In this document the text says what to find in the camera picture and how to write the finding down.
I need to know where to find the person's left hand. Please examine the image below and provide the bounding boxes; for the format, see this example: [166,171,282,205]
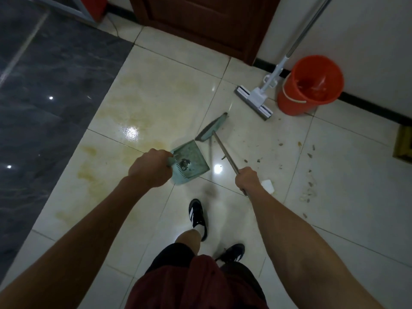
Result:
[128,148,174,189]

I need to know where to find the person's right hand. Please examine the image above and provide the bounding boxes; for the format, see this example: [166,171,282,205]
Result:
[235,167,260,197]

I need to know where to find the green dustpan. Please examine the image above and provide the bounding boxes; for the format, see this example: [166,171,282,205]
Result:
[167,140,211,186]

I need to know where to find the green broom with brown handle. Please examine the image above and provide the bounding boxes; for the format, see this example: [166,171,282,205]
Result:
[195,112,248,197]

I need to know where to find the person's left forearm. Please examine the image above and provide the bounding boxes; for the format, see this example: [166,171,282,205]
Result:
[0,176,155,309]

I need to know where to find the person's right forearm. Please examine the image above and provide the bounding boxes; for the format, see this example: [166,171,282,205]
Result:
[247,186,385,309]

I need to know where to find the scattered debris on floor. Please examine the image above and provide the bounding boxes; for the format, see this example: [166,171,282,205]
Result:
[241,141,317,219]

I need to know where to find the black striped left shoe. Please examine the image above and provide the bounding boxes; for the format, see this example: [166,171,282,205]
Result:
[189,198,208,242]

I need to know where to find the black striped shoe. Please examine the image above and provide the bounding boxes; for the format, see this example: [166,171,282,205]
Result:
[189,198,208,242]
[215,243,246,264]

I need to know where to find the black striped right shoe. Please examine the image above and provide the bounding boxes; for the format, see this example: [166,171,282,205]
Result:
[215,243,246,264]

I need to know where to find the person's left leg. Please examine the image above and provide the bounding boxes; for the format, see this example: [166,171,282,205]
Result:
[175,229,201,256]

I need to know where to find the black shorts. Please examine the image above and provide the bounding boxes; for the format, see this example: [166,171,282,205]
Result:
[145,242,268,309]

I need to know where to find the orange plastic bucket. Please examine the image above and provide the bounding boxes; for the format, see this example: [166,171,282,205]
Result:
[277,55,344,116]

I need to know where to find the white sponge mop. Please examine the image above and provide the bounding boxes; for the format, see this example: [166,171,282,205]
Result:
[234,0,333,121]

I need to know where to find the dark red shirt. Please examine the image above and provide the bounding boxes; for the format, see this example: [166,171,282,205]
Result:
[125,254,269,309]

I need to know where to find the brown wooden door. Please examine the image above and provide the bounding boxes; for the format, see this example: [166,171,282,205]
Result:
[128,0,282,66]

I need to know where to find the yellow framed object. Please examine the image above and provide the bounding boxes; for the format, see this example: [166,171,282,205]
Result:
[393,125,412,163]

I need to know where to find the red cabinet with metal frame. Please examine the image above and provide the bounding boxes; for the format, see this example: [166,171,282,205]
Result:
[30,0,108,27]

